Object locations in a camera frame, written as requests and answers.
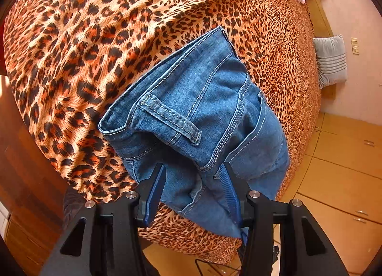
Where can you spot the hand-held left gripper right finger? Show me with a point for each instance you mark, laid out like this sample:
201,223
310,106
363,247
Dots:
229,196

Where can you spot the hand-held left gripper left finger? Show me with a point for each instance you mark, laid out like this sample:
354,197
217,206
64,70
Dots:
156,194

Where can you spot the blue denim pants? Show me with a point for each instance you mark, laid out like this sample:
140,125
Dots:
203,99

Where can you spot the dark cloth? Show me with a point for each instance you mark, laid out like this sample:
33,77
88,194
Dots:
73,207

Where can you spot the brown wooden furniture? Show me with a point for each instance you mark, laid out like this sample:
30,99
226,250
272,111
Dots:
24,174

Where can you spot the leopard print bedspread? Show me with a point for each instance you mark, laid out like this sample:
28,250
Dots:
89,40

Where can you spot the grey striped pillow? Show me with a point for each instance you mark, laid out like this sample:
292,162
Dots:
329,61

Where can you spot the wall socket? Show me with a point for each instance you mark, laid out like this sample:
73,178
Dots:
354,46

